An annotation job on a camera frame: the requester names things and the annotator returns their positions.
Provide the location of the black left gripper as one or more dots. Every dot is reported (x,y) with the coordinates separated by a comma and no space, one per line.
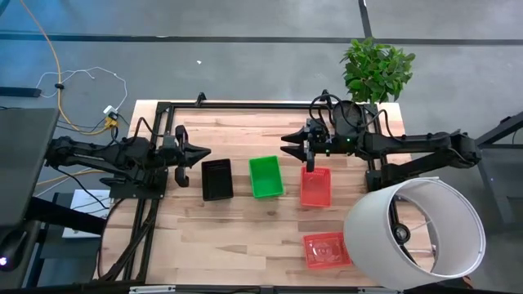
(180,157)

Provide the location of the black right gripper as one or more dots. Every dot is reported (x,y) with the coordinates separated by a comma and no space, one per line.
(316,145)

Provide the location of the black plastic basket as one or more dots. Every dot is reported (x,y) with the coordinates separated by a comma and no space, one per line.
(217,181)

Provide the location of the green plastic basket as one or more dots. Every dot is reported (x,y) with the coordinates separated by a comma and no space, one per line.
(266,179)

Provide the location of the orange plastic basket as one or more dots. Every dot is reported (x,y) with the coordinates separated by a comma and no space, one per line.
(315,192)
(327,251)

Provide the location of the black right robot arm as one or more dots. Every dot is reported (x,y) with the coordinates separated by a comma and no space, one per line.
(408,143)

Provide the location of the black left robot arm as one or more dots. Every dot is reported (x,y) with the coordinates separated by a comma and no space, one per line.
(102,157)

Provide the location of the white power adapter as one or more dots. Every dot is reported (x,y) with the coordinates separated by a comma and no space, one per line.
(110,110)

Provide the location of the green leafy small tree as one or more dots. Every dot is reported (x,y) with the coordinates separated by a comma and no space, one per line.
(376,69)

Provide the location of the white lamp shade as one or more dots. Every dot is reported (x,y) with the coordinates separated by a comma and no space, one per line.
(367,237)

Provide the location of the black desk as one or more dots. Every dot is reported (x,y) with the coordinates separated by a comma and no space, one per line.
(24,163)

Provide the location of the black power strip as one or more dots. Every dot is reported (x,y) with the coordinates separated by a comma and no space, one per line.
(20,92)

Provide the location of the black metal stand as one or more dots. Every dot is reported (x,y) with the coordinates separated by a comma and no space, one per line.
(500,128)

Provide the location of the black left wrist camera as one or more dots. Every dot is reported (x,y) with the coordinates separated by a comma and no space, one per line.
(169,141)

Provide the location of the black aluminium rig frame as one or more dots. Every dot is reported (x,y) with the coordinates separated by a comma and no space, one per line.
(265,105)

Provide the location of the black frame clamp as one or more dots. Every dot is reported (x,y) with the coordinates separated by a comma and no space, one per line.
(200,98)
(324,96)

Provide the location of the silver aluminium bracket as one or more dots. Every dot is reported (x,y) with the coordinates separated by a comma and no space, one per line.
(153,290)

